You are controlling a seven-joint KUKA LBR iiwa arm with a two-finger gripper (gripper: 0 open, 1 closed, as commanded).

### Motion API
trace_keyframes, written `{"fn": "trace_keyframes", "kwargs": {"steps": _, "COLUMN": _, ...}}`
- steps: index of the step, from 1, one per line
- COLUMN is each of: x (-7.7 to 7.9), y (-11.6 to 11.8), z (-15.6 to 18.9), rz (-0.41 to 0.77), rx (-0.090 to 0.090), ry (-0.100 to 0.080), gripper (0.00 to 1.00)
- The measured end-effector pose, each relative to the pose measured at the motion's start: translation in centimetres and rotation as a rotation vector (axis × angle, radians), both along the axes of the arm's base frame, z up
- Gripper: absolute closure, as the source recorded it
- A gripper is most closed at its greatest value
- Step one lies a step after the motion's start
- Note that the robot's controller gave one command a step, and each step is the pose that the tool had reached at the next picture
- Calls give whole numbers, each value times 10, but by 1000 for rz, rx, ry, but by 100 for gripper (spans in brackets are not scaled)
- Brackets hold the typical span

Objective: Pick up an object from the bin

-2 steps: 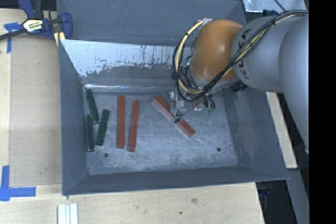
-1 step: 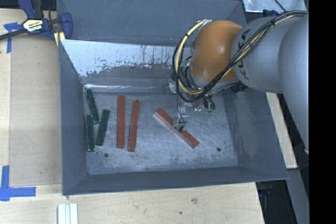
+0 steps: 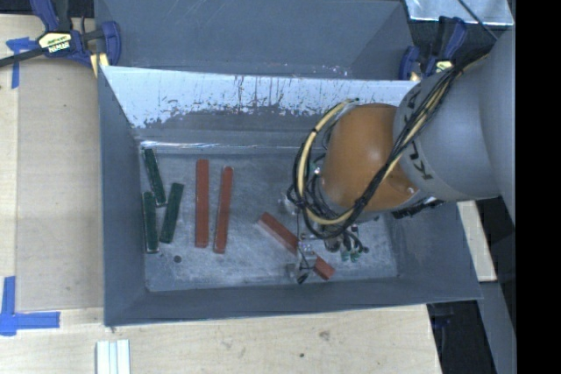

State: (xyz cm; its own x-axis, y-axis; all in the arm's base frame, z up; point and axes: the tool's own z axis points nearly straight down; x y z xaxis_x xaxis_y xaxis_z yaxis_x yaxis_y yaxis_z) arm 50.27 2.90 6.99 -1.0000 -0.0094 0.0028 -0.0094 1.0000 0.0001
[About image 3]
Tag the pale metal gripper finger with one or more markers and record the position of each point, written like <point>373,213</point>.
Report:
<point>284,205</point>
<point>307,249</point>

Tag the red-brown flat block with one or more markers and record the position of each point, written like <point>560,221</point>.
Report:
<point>202,203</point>
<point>278,230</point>
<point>223,210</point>

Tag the dark green flat block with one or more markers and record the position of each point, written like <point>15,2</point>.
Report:
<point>172,212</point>
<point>150,223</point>
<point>154,175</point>

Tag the grey metal bin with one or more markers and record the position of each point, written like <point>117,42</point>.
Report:
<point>245,35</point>

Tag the pale wood flat board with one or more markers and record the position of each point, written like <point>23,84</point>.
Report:
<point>57,188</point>

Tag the black cylinder on white bracket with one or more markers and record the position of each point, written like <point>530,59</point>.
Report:
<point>412,211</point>

